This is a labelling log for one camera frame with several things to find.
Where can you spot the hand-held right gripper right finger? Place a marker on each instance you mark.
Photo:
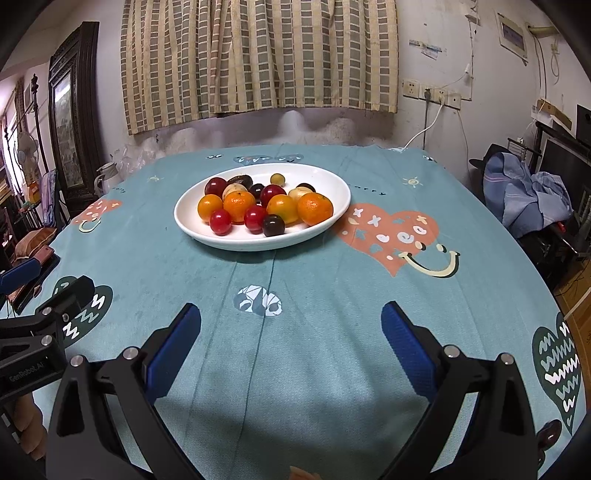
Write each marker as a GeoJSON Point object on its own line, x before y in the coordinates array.
{"type": "Point", "coordinates": [408, 346]}

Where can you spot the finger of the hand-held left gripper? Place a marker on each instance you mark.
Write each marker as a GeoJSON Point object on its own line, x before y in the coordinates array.
{"type": "Point", "coordinates": [69, 295]}
{"type": "Point", "coordinates": [18, 274]}

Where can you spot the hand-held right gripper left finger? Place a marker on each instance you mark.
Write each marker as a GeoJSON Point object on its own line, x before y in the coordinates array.
{"type": "Point", "coordinates": [173, 355]}

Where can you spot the red cherry tomato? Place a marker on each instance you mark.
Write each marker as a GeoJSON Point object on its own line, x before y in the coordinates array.
{"type": "Point", "coordinates": [220, 221]}
{"type": "Point", "coordinates": [255, 218]}

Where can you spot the orange-yellow tomato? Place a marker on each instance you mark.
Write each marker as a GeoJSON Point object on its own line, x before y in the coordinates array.
{"type": "Point", "coordinates": [210, 206]}

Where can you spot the large orange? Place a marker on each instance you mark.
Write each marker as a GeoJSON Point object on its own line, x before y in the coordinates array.
{"type": "Point", "coordinates": [315, 208]}

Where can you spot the dark red plum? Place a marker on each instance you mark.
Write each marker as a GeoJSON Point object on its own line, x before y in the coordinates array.
{"type": "Point", "coordinates": [215, 186]}

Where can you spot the tan round fruit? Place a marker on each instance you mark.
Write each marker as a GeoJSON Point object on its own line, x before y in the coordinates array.
{"type": "Point", "coordinates": [232, 189]}

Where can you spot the medium orange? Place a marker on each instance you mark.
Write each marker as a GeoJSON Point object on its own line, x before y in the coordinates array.
{"type": "Point", "coordinates": [282, 208]}

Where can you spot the white oval plate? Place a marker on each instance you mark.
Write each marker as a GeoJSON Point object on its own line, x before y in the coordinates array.
{"type": "Point", "coordinates": [325, 180]}

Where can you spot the pale yellow spotted fruit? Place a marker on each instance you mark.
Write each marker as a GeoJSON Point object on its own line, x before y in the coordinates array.
{"type": "Point", "coordinates": [298, 194]}

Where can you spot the red apple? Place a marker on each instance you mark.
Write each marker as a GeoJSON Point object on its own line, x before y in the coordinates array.
{"type": "Point", "coordinates": [272, 194]}

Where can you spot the person's left hand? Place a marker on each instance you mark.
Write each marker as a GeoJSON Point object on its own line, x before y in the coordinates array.
{"type": "Point", "coordinates": [30, 420]}

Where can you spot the person's right hand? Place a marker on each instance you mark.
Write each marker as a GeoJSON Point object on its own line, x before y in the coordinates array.
{"type": "Point", "coordinates": [304, 474]}

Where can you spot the brown cushion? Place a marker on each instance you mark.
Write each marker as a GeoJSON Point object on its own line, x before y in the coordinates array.
{"type": "Point", "coordinates": [37, 240]}

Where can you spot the white thermos jug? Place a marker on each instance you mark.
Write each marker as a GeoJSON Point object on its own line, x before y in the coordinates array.
{"type": "Point", "coordinates": [107, 180]}

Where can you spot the white standing fan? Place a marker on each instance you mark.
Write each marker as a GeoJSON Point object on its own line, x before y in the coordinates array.
{"type": "Point", "coordinates": [27, 152]}

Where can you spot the clear plastic bag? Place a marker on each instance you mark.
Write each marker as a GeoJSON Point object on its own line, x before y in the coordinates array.
{"type": "Point", "coordinates": [134, 159]}

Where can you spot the dark wooden framed picture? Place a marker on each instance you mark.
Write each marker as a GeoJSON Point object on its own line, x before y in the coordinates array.
{"type": "Point", "coordinates": [69, 124]}

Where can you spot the small tangerine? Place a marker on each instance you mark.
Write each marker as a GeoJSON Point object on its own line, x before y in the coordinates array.
{"type": "Point", "coordinates": [238, 206]}

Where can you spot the dark red round object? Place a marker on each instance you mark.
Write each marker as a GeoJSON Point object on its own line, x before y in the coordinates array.
{"type": "Point", "coordinates": [549, 434]}

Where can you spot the small dark plum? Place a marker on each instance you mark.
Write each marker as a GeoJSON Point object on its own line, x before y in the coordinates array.
{"type": "Point", "coordinates": [308, 187]}

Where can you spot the blue cloth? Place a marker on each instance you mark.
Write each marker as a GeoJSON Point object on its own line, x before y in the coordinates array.
{"type": "Point", "coordinates": [526, 194]}

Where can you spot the black hat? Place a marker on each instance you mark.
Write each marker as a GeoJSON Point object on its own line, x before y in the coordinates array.
{"type": "Point", "coordinates": [487, 159]}

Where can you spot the small yellow-green fruit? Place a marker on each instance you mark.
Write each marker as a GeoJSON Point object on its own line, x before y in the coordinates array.
{"type": "Point", "coordinates": [277, 178]}

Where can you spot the black monitor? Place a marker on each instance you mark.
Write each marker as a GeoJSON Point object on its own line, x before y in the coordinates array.
{"type": "Point", "coordinates": [568, 161]}

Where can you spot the long cardboard box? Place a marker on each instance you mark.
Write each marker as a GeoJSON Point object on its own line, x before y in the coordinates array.
{"type": "Point", "coordinates": [551, 113]}

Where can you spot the black speaker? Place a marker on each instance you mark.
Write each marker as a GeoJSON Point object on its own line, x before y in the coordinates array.
{"type": "Point", "coordinates": [584, 121]}

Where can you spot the checked beige curtain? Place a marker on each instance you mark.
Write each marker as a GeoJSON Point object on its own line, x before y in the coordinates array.
{"type": "Point", "coordinates": [258, 55]}

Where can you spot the white double wall socket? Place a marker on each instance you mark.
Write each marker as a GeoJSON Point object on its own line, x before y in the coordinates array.
{"type": "Point", "coordinates": [443, 98]}

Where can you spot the paper wall sticker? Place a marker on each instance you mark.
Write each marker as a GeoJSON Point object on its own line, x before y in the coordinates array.
{"type": "Point", "coordinates": [427, 48]}

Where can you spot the white framed wall board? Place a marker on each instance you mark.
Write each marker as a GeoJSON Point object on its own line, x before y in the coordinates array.
{"type": "Point", "coordinates": [512, 34]}

